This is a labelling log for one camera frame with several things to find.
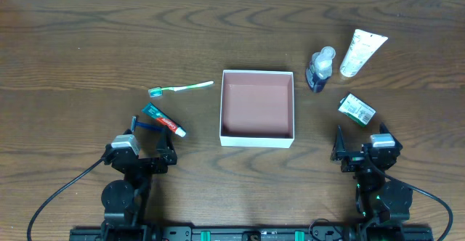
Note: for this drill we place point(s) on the blue disposable razor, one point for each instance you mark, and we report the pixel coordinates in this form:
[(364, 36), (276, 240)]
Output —
[(135, 123)]

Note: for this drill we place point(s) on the red green toothpaste tube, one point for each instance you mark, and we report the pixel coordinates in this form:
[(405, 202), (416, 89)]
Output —
[(151, 110)]

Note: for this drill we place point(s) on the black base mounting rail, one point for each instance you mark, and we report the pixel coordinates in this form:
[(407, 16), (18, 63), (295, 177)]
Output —
[(316, 232)]

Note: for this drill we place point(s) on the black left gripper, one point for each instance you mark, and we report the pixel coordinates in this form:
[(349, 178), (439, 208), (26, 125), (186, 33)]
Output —
[(146, 160)]

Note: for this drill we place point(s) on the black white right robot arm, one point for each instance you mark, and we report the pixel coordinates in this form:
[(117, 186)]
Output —
[(384, 203)]

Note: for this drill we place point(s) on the white green labelled packet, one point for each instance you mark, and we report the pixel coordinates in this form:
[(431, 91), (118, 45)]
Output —
[(356, 109)]

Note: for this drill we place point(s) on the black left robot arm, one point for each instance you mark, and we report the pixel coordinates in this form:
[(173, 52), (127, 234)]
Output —
[(125, 200)]

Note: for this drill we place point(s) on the white lotion tube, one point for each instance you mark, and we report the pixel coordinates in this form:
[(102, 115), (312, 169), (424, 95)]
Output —
[(361, 48)]

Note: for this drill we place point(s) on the white box with pink interior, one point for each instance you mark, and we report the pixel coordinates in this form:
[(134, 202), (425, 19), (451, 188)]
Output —
[(257, 109)]

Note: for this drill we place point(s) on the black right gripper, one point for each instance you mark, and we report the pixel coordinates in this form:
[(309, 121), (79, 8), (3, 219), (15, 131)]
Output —
[(358, 158)]

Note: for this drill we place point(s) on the green white toothbrush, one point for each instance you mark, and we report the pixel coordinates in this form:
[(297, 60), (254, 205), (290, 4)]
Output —
[(158, 91)]

